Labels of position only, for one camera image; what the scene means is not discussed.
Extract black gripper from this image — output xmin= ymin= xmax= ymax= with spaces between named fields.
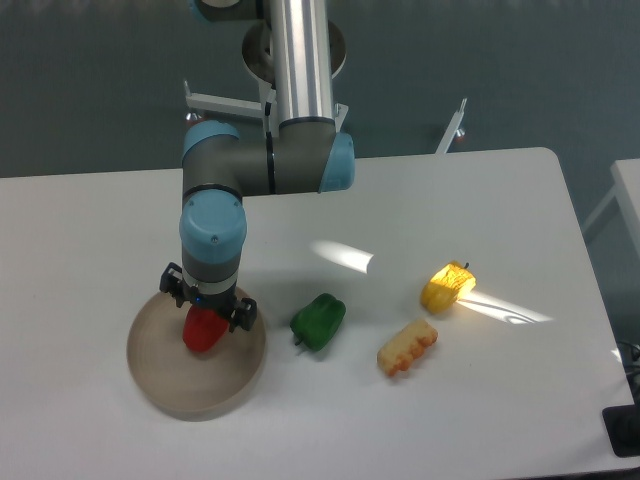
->
xmin=159 ymin=262 xmax=257 ymax=332

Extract red toy bell pepper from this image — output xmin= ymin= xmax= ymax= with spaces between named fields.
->
xmin=182 ymin=305 xmax=228 ymax=353

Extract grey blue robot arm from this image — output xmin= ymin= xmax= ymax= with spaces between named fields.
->
xmin=160 ymin=1 xmax=355 ymax=331

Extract beige round plate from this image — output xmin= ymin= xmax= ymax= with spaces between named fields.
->
xmin=126 ymin=293 xmax=267 ymax=421

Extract green toy bell pepper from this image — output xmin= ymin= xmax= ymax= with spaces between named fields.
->
xmin=289 ymin=293 xmax=347 ymax=352

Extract yellow toy bell pepper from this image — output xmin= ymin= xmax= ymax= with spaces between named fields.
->
xmin=420 ymin=261 xmax=477 ymax=314

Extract yellow orange toy corn piece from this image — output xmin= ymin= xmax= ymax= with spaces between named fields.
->
xmin=376 ymin=319 xmax=439 ymax=377

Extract black box at table edge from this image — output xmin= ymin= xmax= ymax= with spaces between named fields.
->
xmin=602 ymin=404 xmax=639 ymax=458

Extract white side table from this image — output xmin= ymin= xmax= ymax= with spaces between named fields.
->
xmin=581 ymin=158 xmax=639 ymax=249

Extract black cables at right edge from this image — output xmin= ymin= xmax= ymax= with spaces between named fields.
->
xmin=617 ymin=339 xmax=640 ymax=401

